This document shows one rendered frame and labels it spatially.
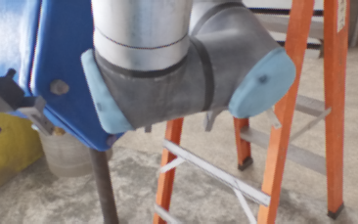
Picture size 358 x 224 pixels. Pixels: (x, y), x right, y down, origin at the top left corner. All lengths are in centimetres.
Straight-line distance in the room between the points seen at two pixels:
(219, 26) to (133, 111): 15
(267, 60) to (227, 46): 4
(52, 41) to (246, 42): 47
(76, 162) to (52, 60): 109
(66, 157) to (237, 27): 146
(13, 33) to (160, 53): 57
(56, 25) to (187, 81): 46
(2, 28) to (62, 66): 16
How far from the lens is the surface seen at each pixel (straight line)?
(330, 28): 96
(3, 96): 65
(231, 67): 34
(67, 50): 75
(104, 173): 124
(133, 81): 28
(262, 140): 148
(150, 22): 25
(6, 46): 82
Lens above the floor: 112
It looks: 29 degrees down
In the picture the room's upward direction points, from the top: 3 degrees counter-clockwise
